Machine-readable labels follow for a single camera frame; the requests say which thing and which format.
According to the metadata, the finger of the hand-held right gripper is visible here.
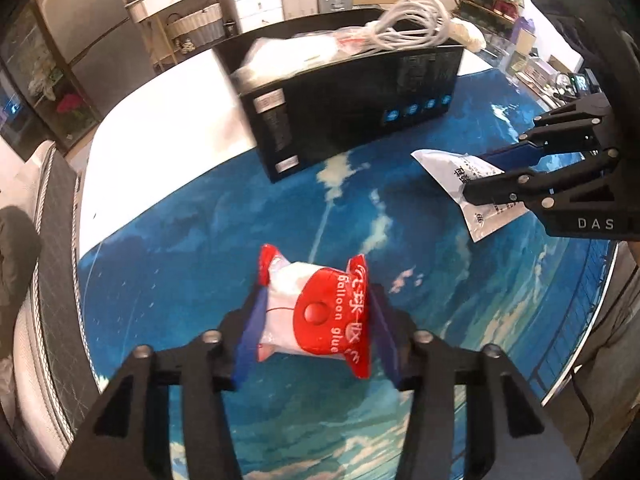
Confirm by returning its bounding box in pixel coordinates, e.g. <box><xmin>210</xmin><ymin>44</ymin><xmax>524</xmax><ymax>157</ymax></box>
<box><xmin>462</xmin><ymin>149</ymin><xmax>626</xmax><ymax>207</ymax></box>
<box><xmin>480</xmin><ymin>97</ymin><xmax>621</xmax><ymax>175</ymax></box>

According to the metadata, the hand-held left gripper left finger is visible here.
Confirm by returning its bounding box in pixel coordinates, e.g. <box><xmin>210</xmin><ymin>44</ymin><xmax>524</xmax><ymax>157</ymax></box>
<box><xmin>55</xmin><ymin>287</ymin><xmax>271</xmax><ymax>480</ymax></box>

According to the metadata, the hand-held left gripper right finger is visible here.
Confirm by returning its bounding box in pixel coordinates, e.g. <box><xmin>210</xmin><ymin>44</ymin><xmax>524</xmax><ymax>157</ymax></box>
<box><xmin>367</xmin><ymin>282</ymin><xmax>583</xmax><ymax>480</ymax></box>

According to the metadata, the red white glue packet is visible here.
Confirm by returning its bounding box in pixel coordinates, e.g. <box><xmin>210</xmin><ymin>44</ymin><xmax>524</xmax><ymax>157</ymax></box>
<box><xmin>256</xmin><ymin>244</ymin><xmax>373</xmax><ymax>378</ymax></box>

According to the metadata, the bag of white laces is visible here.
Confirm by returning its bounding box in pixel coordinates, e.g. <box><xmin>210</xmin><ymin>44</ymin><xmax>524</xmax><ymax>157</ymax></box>
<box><xmin>365</xmin><ymin>0</ymin><xmax>451</xmax><ymax>53</ymax></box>

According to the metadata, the black cardboard box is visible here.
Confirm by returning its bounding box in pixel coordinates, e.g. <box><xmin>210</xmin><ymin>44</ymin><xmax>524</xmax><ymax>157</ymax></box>
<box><xmin>212</xmin><ymin>7</ymin><xmax>466</xmax><ymax>183</ymax></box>

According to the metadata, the white foam sheet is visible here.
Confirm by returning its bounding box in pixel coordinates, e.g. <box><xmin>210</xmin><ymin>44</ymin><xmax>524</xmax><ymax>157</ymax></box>
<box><xmin>230</xmin><ymin>35</ymin><xmax>343</xmax><ymax>86</ymax></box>

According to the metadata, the purple bag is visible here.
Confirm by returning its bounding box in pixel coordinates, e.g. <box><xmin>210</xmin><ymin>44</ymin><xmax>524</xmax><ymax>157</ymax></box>
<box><xmin>512</xmin><ymin>16</ymin><xmax>536</xmax><ymax>56</ymax></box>

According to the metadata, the grey mattress bed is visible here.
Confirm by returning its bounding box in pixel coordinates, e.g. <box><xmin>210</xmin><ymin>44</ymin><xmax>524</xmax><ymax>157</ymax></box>
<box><xmin>0</xmin><ymin>140</ymin><xmax>108</xmax><ymax>473</ymax></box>

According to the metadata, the dark puffer jacket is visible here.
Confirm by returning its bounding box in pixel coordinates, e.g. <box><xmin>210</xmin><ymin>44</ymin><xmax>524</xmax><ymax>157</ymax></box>
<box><xmin>0</xmin><ymin>205</ymin><xmax>43</xmax><ymax>361</ymax></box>

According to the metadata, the wicker laundry basket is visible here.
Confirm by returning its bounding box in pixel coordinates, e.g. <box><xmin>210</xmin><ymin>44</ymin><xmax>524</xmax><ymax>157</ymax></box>
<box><xmin>166</xmin><ymin>2</ymin><xmax>226</xmax><ymax>53</ymax></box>

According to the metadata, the dark glass cabinet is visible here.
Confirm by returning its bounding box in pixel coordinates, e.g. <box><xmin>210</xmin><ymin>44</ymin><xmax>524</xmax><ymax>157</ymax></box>
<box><xmin>0</xmin><ymin>5</ymin><xmax>101</xmax><ymax>153</ymax></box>

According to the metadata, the grey refrigerator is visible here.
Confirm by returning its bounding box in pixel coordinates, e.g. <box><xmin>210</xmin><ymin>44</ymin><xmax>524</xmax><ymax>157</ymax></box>
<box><xmin>35</xmin><ymin>0</ymin><xmax>157</xmax><ymax>117</ymax></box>

